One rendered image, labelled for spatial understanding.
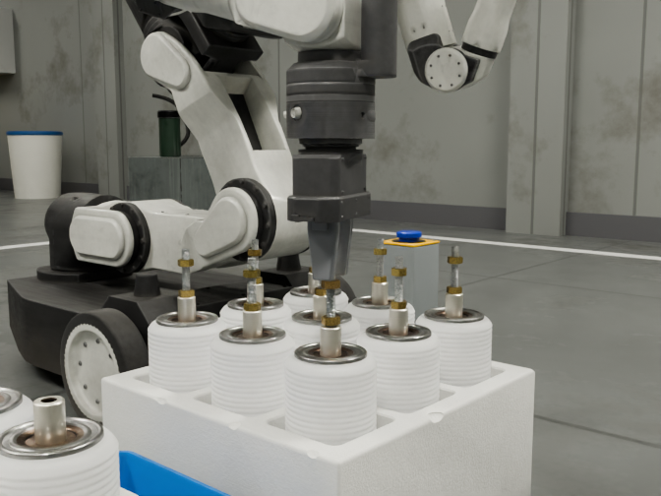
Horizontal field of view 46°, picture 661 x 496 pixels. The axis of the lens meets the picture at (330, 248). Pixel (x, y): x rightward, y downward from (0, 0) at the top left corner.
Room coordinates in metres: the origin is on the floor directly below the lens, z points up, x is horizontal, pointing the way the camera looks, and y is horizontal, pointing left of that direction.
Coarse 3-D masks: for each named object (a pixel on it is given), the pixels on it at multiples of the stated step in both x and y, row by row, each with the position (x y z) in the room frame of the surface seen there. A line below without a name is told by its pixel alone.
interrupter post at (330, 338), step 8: (320, 328) 0.77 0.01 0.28; (328, 328) 0.77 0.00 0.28; (336, 328) 0.77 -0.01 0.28; (320, 336) 0.77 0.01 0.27; (328, 336) 0.76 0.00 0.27; (336, 336) 0.77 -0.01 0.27; (320, 344) 0.77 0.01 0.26; (328, 344) 0.76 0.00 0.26; (336, 344) 0.77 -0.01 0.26; (320, 352) 0.77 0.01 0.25; (328, 352) 0.76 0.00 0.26; (336, 352) 0.77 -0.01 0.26
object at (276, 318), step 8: (224, 312) 1.00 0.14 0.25; (232, 312) 0.99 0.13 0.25; (240, 312) 0.98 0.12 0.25; (264, 312) 0.98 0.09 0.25; (272, 312) 0.99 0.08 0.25; (280, 312) 0.99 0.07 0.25; (288, 312) 1.01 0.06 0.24; (224, 320) 0.99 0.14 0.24; (232, 320) 0.98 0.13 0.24; (240, 320) 0.98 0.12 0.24; (264, 320) 0.98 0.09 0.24; (272, 320) 0.98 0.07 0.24; (280, 320) 0.99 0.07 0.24; (280, 328) 0.99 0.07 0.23
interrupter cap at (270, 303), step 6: (234, 300) 1.04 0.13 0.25; (240, 300) 1.04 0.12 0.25; (246, 300) 1.04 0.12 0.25; (264, 300) 1.04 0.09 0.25; (270, 300) 1.04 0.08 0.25; (276, 300) 1.04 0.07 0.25; (228, 306) 1.00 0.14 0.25; (234, 306) 0.99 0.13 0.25; (240, 306) 1.00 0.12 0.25; (264, 306) 1.00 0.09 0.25; (270, 306) 0.99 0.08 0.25; (276, 306) 1.00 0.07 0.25
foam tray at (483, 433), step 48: (144, 384) 0.90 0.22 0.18; (480, 384) 0.90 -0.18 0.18; (528, 384) 0.95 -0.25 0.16; (144, 432) 0.86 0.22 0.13; (192, 432) 0.81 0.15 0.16; (240, 432) 0.75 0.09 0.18; (288, 432) 0.74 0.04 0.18; (384, 432) 0.74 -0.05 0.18; (432, 432) 0.78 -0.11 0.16; (480, 432) 0.86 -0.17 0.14; (528, 432) 0.95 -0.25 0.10; (240, 480) 0.75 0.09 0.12; (288, 480) 0.71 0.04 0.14; (336, 480) 0.67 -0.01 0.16; (384, 480) 0.72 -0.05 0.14; (432, 480) 0.78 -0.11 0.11; (480, 480) 0.86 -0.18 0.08; (528, 480) 0.95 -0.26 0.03
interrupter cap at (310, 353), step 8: (304, 344) 0.80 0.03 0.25; (312, 344) 0.80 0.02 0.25; (344, 344) 0.80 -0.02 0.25; (352, 344) 0.80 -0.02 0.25; (296, 352) 0.77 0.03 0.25; (304, 352) 0.77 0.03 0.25; (312, 352) 0.78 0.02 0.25; (344, 352) 0.78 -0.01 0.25; (352, 352) 0.77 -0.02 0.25; (360, 352) 0.77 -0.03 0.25; (304, 360) 0.75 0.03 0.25; (312, 360) 0.74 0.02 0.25; (320, 360) 0.74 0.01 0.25; (328, 360) 0.74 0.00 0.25; (336, 360) 0.74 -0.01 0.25; (344, 360) 0.74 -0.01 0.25; (352, 360) 0.74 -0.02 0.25; (360, 360) 0.75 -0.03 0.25
